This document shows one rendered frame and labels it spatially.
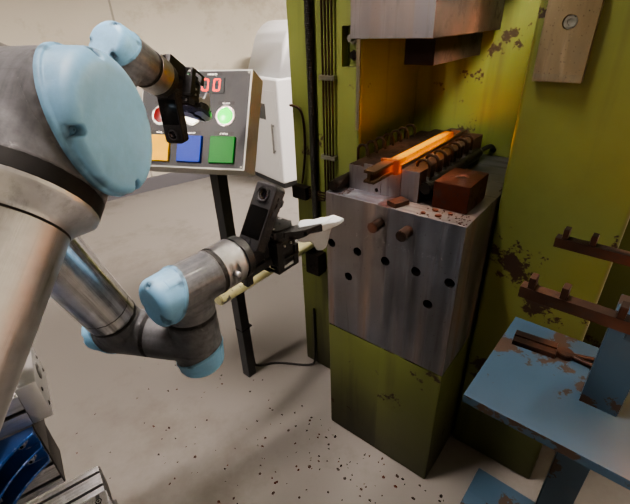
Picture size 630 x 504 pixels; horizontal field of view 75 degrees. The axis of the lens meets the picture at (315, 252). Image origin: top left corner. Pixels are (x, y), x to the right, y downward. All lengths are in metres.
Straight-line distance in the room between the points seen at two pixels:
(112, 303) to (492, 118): 1.18
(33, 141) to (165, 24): 3.65
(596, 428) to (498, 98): 0.92
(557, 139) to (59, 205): 0.93
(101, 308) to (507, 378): 0.74
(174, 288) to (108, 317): 0.12
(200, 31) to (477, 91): 3.02
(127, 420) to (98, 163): 1.56
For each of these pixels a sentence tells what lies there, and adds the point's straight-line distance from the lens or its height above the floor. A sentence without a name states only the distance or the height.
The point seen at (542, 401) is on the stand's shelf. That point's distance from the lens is 0.91.
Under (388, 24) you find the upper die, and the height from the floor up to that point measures 1.30.
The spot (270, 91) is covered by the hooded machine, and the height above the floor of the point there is 0.82.
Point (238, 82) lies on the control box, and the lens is 1.23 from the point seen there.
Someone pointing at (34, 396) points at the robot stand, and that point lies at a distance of 0.92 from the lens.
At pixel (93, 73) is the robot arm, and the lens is 0.37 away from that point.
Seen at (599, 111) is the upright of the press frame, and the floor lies 1.13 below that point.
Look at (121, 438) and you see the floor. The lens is 1.79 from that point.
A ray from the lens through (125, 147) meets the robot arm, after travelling 0.38.
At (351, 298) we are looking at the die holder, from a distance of 1.20.
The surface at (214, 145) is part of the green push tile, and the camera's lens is 1.19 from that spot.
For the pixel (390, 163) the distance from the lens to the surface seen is 0.99.
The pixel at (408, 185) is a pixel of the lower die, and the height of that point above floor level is 0.96.
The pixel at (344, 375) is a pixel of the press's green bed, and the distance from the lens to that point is 1.43.
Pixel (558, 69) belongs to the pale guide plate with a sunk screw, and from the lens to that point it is 1.00.
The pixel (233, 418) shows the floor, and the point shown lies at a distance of 1.71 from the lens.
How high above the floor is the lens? 1.31
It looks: 30 degrees down
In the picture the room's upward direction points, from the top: 2 degrees counter-clockwise
